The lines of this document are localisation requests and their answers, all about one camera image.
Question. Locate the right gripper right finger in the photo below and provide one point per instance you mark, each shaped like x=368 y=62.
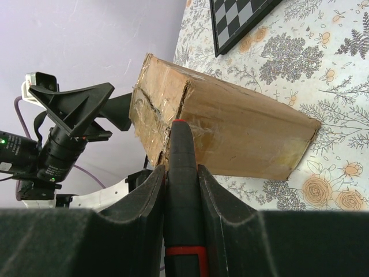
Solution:
x=242 y=241

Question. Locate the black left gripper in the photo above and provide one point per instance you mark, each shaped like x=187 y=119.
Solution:
x=74 y=113

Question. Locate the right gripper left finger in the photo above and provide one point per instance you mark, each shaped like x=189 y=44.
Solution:
x=125 y=240

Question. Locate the red black utility knife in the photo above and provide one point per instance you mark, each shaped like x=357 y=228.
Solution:
x=184 y=234

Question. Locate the brown taped cardboard box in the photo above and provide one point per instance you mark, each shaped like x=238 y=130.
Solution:
x=237 y=131

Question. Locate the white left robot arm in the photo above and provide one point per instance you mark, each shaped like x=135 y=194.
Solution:
x=46 y=196

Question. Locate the black white checkerboard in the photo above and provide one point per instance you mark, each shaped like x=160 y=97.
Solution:
x=233 y=19

